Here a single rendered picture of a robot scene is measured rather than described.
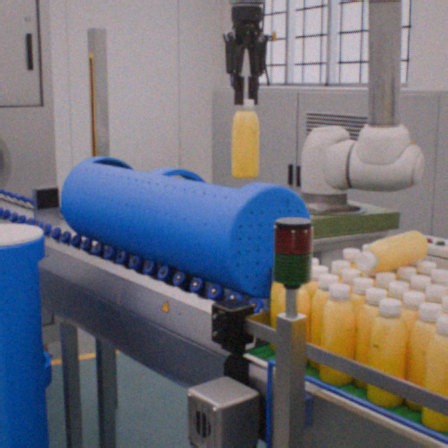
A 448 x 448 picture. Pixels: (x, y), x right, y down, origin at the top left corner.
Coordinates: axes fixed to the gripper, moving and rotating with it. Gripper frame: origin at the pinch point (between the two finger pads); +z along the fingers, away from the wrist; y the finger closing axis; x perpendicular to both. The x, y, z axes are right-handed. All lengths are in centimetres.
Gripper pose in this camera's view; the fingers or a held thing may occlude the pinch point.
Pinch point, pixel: (246, 91)
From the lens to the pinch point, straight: 175.7
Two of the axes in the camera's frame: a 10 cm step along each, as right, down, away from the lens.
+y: -7.8, 1.3, -6.1
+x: 6.3, 1.6, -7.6
